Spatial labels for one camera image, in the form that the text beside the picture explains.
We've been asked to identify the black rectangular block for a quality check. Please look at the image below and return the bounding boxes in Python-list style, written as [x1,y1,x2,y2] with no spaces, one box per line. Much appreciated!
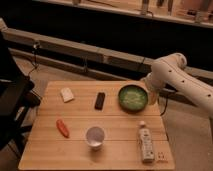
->
[95,92,105,110]

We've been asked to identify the black cable near rail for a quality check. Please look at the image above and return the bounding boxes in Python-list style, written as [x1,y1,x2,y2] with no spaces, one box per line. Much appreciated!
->
[81,54,90,75]

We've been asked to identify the black cable on wall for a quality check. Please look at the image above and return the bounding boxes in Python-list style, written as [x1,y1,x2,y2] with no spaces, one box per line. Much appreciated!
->
[27,40,42,78]

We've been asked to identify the clear plastic cup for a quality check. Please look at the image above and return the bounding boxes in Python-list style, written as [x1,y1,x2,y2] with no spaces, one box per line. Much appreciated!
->
[86,126,105,150]

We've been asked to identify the green bowl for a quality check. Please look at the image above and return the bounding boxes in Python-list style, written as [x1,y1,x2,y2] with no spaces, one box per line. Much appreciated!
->
[118,85,148,112]

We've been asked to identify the orange carrot toy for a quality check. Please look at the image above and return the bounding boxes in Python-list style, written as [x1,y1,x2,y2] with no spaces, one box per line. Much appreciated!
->
[56,119,69,138]

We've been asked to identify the black chair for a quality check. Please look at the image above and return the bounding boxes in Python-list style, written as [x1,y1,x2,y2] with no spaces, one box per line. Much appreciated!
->
[0,32,40,153]

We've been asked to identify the white bottle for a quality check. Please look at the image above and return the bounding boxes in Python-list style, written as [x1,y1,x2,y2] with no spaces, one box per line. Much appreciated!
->
[139,121,155,163]

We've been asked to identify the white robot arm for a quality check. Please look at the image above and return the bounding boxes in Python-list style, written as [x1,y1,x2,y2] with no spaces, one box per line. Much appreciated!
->
[143,53,213,119]

